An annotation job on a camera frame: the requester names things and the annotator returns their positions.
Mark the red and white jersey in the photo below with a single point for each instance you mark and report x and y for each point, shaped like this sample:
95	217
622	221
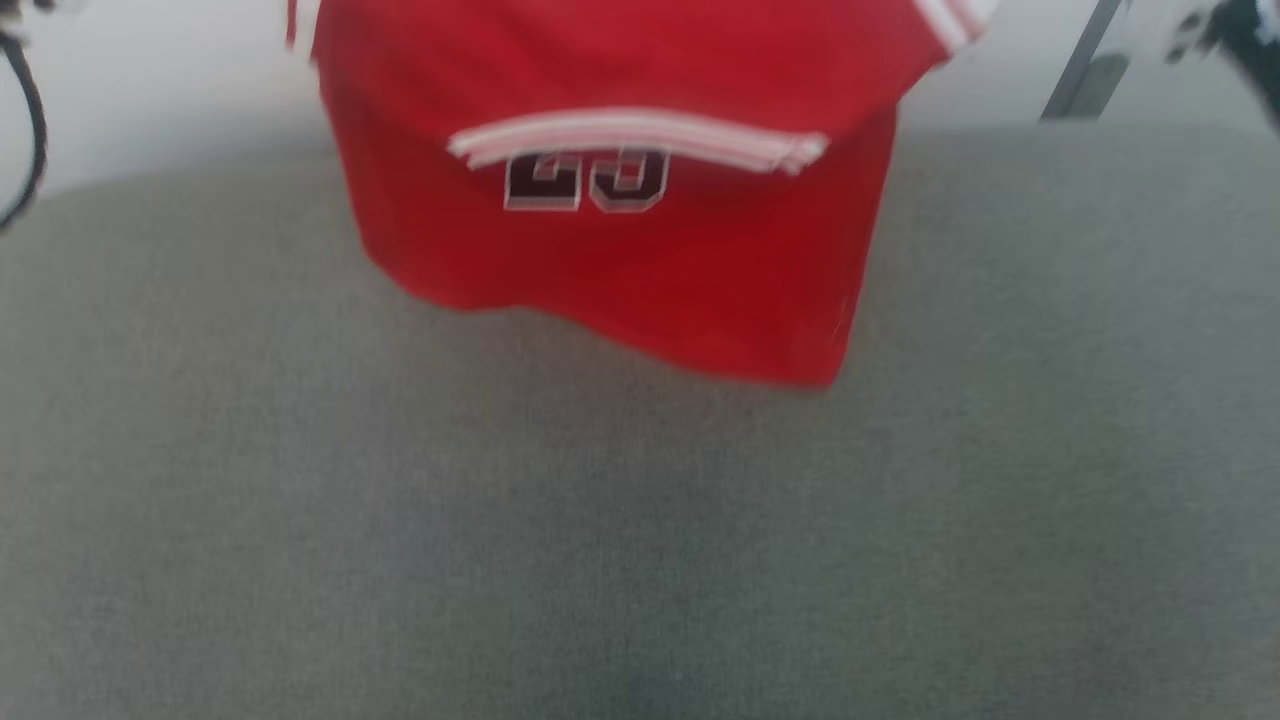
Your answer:
640	260

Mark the grey metal pole bracket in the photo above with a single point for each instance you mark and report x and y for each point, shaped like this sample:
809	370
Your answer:
1102	88

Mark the grey fabric sofa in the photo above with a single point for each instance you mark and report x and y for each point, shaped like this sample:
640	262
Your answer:
640	520

